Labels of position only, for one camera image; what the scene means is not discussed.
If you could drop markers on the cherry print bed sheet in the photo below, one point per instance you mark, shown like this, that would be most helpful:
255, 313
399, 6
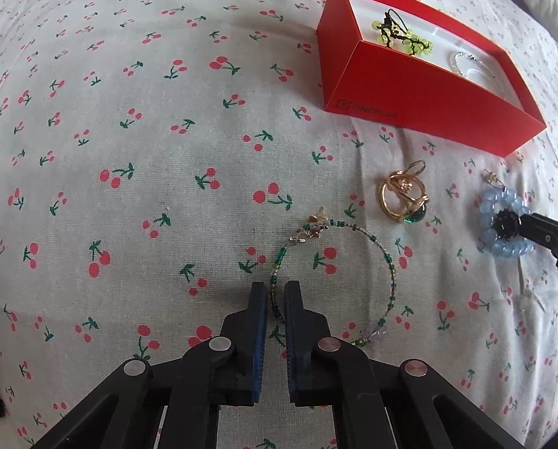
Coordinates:
143, 149

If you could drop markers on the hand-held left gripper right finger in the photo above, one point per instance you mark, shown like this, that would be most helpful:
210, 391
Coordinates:
289, 336

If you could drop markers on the red jewelry box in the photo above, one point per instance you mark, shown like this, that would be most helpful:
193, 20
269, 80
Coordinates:
424, 98

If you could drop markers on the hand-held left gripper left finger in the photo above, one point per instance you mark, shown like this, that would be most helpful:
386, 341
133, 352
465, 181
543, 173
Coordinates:
260, 336

